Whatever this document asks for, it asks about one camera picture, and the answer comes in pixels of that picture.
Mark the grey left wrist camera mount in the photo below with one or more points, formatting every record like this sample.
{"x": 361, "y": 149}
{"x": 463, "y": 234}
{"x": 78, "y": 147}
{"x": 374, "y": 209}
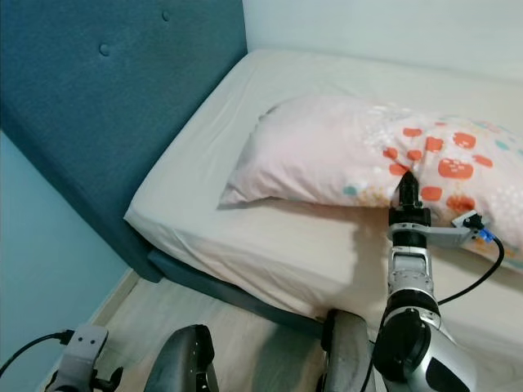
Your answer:
{"x": 82, "y": 347}

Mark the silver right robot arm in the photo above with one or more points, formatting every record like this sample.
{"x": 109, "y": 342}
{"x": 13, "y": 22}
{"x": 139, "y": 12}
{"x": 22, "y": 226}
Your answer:
{"x": 409, "y": 278}

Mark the pink floral pillow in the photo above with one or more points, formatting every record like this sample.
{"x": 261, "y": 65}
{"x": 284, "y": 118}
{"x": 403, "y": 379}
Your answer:
{"x": 310, "y": 147}

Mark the grey right robot leg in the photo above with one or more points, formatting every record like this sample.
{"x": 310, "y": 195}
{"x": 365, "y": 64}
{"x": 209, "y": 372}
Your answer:
{"x": 347, "y": 351}

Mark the grey robot leg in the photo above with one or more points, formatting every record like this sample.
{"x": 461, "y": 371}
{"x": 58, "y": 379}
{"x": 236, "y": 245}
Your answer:
{"x": 347, "y": 351}
{"x": 192, "y": 359}

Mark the blue upholstered headboard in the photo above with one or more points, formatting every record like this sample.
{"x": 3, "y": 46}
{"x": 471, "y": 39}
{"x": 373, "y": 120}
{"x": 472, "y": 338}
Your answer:
{"x": 106, "y": 106}

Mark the grey left robot leg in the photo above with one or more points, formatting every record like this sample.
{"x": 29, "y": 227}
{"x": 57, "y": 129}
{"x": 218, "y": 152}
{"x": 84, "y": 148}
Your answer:
{"x": 192, "y": 359}

